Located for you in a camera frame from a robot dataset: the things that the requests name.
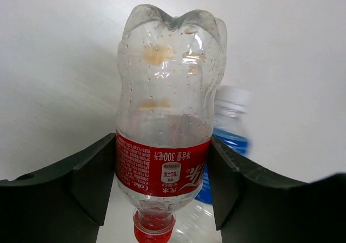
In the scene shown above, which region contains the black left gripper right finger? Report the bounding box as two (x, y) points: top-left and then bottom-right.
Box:
(208, 137), (345, 243)

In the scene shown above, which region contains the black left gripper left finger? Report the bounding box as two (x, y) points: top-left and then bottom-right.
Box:
(1, 134), (116, 242)

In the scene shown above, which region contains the red label coke bottle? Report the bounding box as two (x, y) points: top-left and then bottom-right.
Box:
(116, 4), (227, 242)

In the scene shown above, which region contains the blue label water bottle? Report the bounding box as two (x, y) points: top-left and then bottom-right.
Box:
(169, 86), (250, 243)

